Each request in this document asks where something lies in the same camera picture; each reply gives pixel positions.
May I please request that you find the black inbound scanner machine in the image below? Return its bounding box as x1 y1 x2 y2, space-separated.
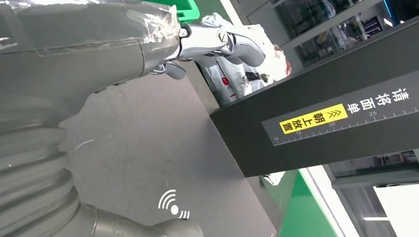
59 19 419 237

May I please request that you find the flat white spare parcel bag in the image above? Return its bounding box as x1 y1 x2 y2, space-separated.
198 59 274 108

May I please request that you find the large grey-white spare parcel bag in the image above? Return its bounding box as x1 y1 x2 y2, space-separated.
200 12 293 82

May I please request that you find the white spare parcel black print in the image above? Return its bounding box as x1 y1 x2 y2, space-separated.
261 171 286 187

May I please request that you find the bright green conveyor belt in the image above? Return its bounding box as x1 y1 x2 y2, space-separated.
278 170 339 237

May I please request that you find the green plastic crate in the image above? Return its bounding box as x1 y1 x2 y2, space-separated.
144 0 200 24

